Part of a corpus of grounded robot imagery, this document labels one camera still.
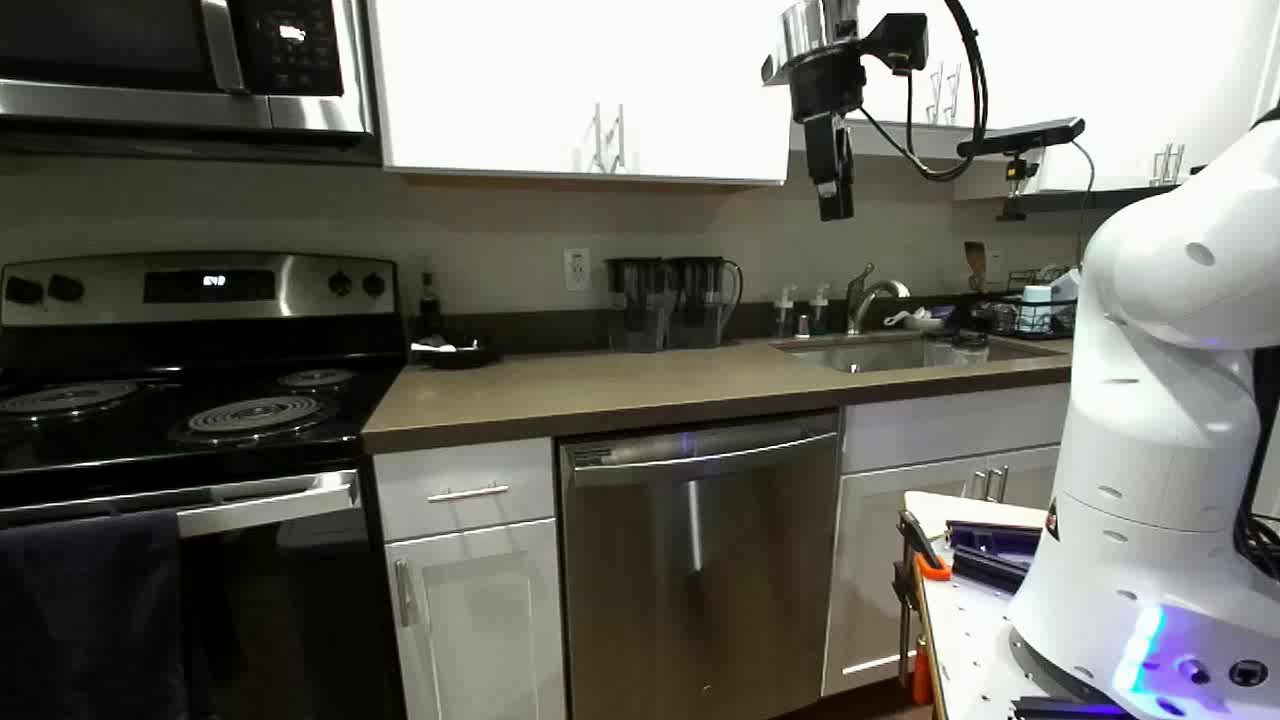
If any stainless steel sink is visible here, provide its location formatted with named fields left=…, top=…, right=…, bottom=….
left=774, top=331, right=1031, bottom=378

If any white perforated table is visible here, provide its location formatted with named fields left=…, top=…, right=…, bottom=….
left=900, top=490, right=1111, bottom=720

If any orange clamp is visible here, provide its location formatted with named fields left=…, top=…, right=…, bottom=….
left=897, top=507, right=959, bottom=590

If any stainless steel microwave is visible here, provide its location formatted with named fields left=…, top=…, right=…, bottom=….
left=0, top=0, right=374, bottom=141

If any white upper cabinet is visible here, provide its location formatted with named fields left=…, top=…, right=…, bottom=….
left=367, top=0, right=800, bottom=190
left=792, top=0, right=1267, bottom=192

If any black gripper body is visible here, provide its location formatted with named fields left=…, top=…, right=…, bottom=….
left=784, top=46, right=871, bottom=131

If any black bar stereo camera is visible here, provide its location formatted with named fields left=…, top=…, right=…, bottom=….
left=954, top=112, right=1092, bottom=165

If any black tool on table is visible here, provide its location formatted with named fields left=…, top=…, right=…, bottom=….
left=941, top=516, right=1048, bottom=594

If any white sink cabinet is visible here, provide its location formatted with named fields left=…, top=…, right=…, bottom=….
left=815, top=379, right=1077, bottom=700

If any dark hanging towel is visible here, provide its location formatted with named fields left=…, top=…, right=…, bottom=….
left=0, top=507, right=192, bottom=720

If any dark glass bottle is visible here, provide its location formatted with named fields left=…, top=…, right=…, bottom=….
left=416, top=268, right=444, bottom=343

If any black electric stove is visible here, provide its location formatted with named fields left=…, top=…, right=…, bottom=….
left=0, top=247, right=410, bottom=720

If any chrome faucet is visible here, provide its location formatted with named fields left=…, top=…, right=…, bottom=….
left=843, top=264, right=916, bottom=340

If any stainless steel dishwasher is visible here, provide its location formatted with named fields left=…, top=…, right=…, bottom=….
left=557, top=414, right=849, bottom=720

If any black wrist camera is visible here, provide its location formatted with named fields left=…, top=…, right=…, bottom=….
left=859, top=10, right=931, bottom=81

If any dish rack with dishes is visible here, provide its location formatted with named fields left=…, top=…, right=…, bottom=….
left=985, top=268, right=1080, bottom=340

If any white cabinet drawer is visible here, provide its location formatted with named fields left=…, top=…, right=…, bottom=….
left=367, top=436, right=560, bottom=545

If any black shallow dish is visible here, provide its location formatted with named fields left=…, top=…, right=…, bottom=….
left=403, top=331, right=503, bottom=372

